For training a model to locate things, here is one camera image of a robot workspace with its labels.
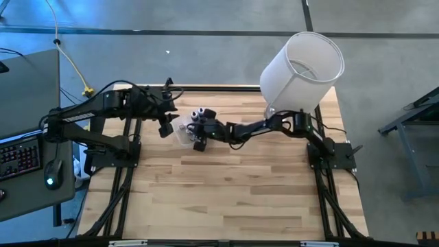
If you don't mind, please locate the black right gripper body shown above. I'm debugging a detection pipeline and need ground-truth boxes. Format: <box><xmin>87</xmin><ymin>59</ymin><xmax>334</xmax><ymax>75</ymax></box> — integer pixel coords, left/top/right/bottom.
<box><xmin>196</xmin><ymin>117</ymin><xmax>224</xmax><ymax>143</ymax></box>

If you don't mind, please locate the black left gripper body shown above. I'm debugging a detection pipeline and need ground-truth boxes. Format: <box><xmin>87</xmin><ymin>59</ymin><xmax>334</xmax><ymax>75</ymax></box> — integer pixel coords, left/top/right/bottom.
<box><xmin>150</xmin><ymin>98</ymin><xmax>178</xmax><ymax>121</ymax></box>

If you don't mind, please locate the clear plastic bin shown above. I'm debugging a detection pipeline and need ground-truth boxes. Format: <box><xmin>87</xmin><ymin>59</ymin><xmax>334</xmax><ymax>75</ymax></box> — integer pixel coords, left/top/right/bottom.
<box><xmin>170</xmin><ymin>115</ymin><xmax>215</xmax><ymax>149</ymax></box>

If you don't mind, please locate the black computer mouse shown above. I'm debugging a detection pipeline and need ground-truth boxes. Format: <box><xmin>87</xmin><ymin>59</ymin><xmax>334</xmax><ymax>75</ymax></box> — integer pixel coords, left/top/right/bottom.
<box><xmin>43</xmin><ymin>158</ymin><xmax>64</xmax><ymax>191</ymax></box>

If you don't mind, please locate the grey desk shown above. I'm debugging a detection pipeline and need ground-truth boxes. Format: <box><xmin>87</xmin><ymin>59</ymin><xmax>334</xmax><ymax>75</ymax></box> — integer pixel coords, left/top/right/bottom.
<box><xmin>0</xmin><ymin>49</ymin><xmax>76</xmax><ymax>222</ymax></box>

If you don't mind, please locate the black backlit keyboard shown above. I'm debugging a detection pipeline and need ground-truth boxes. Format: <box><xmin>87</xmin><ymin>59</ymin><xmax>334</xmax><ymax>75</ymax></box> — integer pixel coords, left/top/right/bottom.
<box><xmin>0</xmin><ymin>135</ymin><xmax>44</xmax><ymax>181</ymax></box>

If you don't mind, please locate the blue-grey metal side table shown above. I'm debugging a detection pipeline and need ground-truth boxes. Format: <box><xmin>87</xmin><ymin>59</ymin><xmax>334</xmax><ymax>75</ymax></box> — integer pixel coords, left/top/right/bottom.
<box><xmin>378</xmin><ymin>85</ymin><xmax>439</xmax><ymax>200</ymax></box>

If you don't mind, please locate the striped wooden block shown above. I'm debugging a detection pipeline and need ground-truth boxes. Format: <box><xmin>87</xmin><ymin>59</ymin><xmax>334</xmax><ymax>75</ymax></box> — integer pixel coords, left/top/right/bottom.
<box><xmin>416</xmin><ymin>231</ymin><xmax>439</xmax><ymax>245</ymax></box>

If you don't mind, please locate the black table frame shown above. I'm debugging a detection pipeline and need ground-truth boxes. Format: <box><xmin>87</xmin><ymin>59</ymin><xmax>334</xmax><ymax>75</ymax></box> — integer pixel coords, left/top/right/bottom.
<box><xmin>0</xmin><ymin>84</ymin><xmax>439</xmax><ymax>247</ymax></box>

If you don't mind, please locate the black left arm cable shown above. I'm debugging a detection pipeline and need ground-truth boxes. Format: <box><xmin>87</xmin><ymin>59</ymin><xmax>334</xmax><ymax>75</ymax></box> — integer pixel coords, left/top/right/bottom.
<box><xmin>82</xmin><ymin>80</ymin><xmax>185</xmax><ymax>104</ymax></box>

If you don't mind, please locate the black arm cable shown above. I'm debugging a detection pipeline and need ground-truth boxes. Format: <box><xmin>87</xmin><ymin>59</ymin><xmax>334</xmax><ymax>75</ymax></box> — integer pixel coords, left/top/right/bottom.
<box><xmin>82</xmin><ymin>80</ymin><xmax>185</xmax><ymax>104</ymax></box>
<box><xmin>308</xmin><ymin>115</ymin><xmax>348</xmax><ymax>134</ymax></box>

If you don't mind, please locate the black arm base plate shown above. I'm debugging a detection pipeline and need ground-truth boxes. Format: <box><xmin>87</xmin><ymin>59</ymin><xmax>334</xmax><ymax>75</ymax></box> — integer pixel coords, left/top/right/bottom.
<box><xmin>84</xmin><ymin>140</ymin><xmax>142</xmax><ymax>169</ymax></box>
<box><xmin>307</xmin><ymin>141</ymin><xmax>357</xmax><ymax>172</ymax></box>

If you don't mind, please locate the white frame bracket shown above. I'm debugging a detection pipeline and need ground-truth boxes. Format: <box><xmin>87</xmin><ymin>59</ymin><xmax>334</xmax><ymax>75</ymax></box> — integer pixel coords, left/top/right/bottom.
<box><xmin>300</xmin><ymin>241</ymin><xmax>340</xmax><ymax>247</ymax></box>
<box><xmin>108</xmin><ymin>239</ymin><xmax>148</xmax><ymax>247</ymax></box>

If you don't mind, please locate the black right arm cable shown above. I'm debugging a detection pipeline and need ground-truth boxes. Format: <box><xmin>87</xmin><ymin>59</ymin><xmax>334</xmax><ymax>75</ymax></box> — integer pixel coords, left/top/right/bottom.
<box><xmin>308</xmin><ymin>115</ymin><xmax>348</xmax><ymax>134</ymax></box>

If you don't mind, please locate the white and yellow power cable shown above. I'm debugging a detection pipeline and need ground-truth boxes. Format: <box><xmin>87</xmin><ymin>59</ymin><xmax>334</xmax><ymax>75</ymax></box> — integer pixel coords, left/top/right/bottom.
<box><xmin>44</xmin><ymin>0</ymin><xmax>96</xmax><ymax>99</ymax></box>

